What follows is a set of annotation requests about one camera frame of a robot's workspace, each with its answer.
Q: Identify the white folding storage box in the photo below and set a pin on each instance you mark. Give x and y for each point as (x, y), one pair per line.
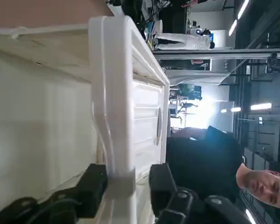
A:
(116, 93)

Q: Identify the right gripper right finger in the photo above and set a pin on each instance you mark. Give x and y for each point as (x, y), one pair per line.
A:
(162, 186)

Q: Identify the aluminium frame beam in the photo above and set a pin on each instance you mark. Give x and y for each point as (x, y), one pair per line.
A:
(200, 53)

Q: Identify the person in white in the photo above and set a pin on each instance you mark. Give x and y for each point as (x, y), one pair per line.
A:
(177, 40)

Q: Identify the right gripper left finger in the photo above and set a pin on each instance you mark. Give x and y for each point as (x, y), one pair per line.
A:
(93, 186)

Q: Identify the ceiling light strip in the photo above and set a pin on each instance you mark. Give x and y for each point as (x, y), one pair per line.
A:
(239, 14)

